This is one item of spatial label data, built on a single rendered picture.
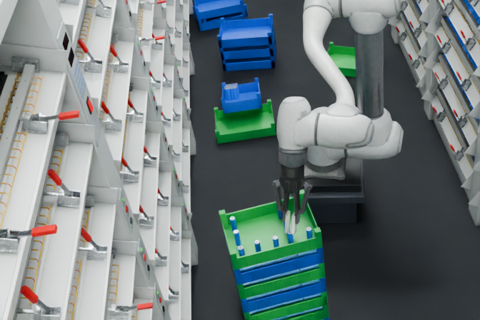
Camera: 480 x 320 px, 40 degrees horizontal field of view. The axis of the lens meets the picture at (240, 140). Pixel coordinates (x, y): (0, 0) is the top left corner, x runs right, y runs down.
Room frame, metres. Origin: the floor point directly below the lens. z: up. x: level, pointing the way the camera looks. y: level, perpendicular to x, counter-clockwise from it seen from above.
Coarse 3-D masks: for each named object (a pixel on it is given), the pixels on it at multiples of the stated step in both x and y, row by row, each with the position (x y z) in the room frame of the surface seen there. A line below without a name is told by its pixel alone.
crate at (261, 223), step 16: (256, 208) 1.58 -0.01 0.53; (272, 208) 1.59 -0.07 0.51; (288, 208) 1.59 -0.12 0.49; (224, 224) 1.55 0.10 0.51; (240, 224) 1.56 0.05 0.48; (256, 224) 1.55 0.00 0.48; (272, 224) 1.53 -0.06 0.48; (304, 224) 1.51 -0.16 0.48; (272, 240) 1.47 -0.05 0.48; (304, 240) 1.40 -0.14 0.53; (320, 240) 1.40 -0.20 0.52; (240, 256) 1.38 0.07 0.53; (256, 256) 1.38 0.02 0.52; (272, 256) 1.39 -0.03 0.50
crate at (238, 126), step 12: (216, 108) 2.76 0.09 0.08; (264, 108) 2.75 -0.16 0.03; (216, 120) 2.74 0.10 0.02; (228, 120) 2.74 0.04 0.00; (240, 120) 2.72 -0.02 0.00; (252, 120) 2.70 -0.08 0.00; (264, 120) 2.68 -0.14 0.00; (216, 132) 2.57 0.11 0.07; (228, 132) 2.64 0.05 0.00; (240, 132) 2.56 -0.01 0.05; (252, 132) 2.56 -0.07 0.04; (264, 132) 2.56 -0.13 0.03
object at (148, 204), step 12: (156, 132) 1.82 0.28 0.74; (144, 144) 1.75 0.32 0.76; (156, 144) 1.76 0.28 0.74; (144, 156) 1.70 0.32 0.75; (156, 156) 1.67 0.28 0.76; (144, 168) 1.64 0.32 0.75; (156, 168) 1.64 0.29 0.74; (144, 180) 1.58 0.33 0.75; (156, 180) 1.59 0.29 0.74; (144, 192) 1.53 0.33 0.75; (156, 192) 1.53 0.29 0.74; (144, 204) 1.48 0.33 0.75; (156, 204) 1.48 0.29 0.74; (144, 216) 1.41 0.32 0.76; (144, 228) 1.38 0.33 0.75; (144, 240) 1.33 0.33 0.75
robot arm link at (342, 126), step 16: (304, 16) 1.98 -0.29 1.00; (320, 16) 1.94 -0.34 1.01; (304, 32) 1.91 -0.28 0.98; (320, 32) 1.89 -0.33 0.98; (304, 48) 1.86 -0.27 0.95; (320, 48) 1.82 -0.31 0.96; (320, 64) 1.76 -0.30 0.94; (336, 80) 1.68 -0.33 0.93; (336, 96) 1.63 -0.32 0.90; (352, 96) 1.61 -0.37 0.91; (336, 112) 1.53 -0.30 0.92; (352, 112) 1.52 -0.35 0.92; (320, 128) 1.50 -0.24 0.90; (336, 128) 1.49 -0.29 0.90; (352, 128) 1.47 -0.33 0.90; (368, 128) 1.47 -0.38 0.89; (320, 144) 1.49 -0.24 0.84; (336, 144) 1.47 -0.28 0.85; (352, 144) 1.46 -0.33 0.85
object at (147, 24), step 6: (150, 0) 2.43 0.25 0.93; (144, 12) 2.33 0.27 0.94; (150, 12) 2.33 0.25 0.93; (144, 18) 2.29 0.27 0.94; (150, 18) 2.29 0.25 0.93; (144, 24) 2.24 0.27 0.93; (150, 24) 2.24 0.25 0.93; (144, 30) 2.20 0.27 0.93; (150, 30) 2.20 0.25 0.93; (144, 36) 2.15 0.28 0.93; (150, 36) 2.16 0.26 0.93; (150, 42) 2.12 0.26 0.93; (144, 48) 2.08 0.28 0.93; (150, 48) 2.08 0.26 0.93; (144, 54) 2.03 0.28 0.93; (150, 54) 2.04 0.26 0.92
